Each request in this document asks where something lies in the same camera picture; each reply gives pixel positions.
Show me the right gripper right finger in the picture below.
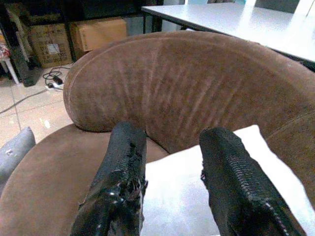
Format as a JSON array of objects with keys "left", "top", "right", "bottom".
[{"left": 198, "top": 126, "right": 307, "bottom": 236}]

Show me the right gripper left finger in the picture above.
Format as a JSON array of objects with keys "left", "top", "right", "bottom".
[{"left": 70, "top": 120, "right": 148, "bottom": 236}]

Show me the light grey pillow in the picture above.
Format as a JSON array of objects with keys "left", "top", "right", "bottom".
[{"left": 140, "top": 124, "right": 315, "bottom": 236}]

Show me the brown suede sofa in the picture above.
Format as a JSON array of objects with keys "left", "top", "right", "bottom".
[{"left": 0, "top": 29, "right": 315, "bottom": 236}]

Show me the dark grey pillow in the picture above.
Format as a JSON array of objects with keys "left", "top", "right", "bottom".
[{"left": 0, "top": 126, "right": 36, "bottom": 190}]

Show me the light brown cardboard box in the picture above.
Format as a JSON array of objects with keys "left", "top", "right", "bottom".
[{"left": 70, "top": 18, "right": 127, "bottom": 59}]

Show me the labelled dark cardboard box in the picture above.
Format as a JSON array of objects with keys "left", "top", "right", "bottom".
[{"left": 29, "top": 24, "right": 73, "bottom": 69}]

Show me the white table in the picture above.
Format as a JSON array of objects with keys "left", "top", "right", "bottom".
[{"left": 141, "top": 0, "right": 315, "bottom": 65}]

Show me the black shelf unit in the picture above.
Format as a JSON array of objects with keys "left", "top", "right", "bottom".
[{"left": 0, "top": 0, "right": 164, "bottom": 87}]

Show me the clear plastic bag with items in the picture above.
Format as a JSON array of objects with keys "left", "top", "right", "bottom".
[{"left": 0, "top": 40, "right": 11, "bottom": 60}]

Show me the grey floor cable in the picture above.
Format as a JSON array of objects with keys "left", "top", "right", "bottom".
[{"left": 0, "top": 88, "right": 49, "bottom": 115}]

